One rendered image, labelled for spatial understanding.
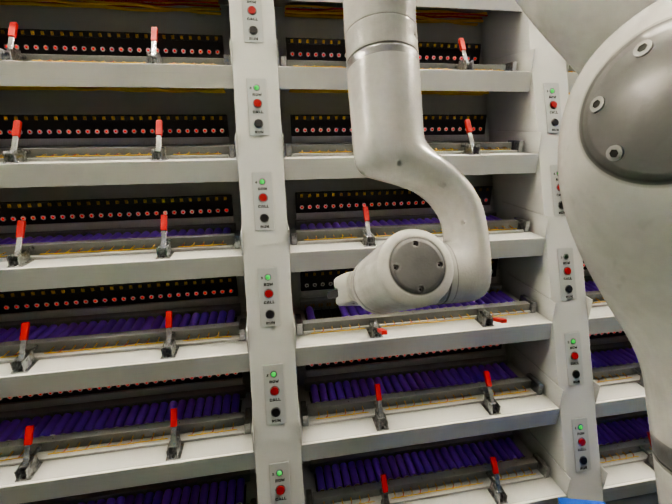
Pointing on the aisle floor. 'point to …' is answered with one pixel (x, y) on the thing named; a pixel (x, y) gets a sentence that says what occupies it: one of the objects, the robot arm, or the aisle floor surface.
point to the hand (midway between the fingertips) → (356, 295)
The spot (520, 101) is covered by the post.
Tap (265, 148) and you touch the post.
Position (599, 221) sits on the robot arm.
